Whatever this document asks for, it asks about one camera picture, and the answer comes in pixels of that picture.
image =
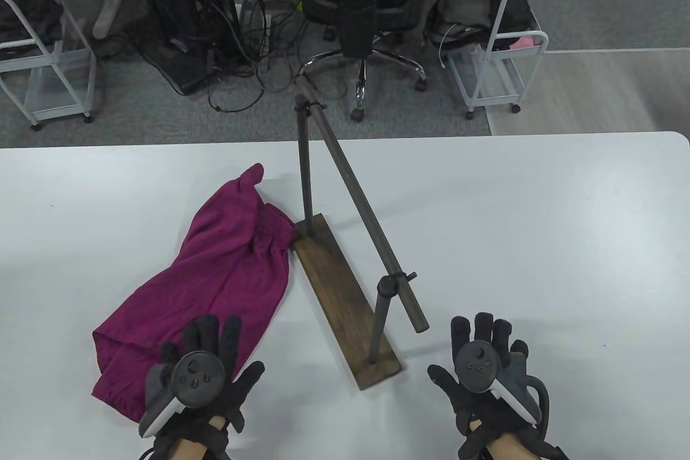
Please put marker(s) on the dark wooden desktop rack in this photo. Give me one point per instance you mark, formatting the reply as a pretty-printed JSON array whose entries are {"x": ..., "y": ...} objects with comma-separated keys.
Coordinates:
[{"x": 334, "y": 287}]

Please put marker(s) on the black round right hand controller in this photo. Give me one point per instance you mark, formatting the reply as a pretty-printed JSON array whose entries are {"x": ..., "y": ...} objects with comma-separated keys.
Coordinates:
[{"x": 477, "y": 365}]

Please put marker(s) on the white desktop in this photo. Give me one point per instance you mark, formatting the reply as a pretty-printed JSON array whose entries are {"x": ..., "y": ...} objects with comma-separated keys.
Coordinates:
[{"x": 539, "y": 239}]

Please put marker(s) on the person's left forearm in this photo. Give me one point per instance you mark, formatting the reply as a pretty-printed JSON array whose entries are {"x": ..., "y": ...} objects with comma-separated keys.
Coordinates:
[{"x": 191, "y": 449}]

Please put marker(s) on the black round hand controller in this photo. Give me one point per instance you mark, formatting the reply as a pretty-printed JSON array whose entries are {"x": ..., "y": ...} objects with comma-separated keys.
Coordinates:
[
  {"x": 477, "y": 365},
  {"x": 197, "y": 379}
]

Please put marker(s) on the pink cloth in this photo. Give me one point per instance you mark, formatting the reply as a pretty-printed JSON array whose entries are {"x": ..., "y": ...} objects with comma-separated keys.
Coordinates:
[{"x": 524, "y": 42}]

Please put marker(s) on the black backpack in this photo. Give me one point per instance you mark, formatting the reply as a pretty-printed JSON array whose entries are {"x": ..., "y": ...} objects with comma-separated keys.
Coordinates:
[{"x": 463, "y": 7}]

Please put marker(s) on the person's right hand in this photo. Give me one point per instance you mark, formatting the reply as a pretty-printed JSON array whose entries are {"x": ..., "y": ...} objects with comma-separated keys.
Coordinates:
[{"x": 462, "y": 331}]

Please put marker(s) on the black round left hand controller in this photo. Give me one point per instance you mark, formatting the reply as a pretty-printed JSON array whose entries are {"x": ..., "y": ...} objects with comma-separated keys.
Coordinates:
[{"x": 197, "y": 379}]

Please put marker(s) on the person's right forearm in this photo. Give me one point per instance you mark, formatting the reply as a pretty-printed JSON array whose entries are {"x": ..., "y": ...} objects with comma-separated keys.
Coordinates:
[{"x": 506, "y": 452}]

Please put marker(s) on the magenta shorts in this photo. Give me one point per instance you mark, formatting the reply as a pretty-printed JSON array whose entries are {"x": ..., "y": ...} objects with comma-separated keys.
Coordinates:
[{"x": 215, "y": 266}]

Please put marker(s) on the dark clothing pile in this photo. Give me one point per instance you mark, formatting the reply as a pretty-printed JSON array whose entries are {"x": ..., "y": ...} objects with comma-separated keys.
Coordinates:
[{"x": 27, "y": 23}]

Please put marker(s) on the person's left hand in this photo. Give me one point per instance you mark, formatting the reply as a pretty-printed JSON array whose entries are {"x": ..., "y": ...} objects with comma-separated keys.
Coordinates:
[{"x": 227, "y": 341}]

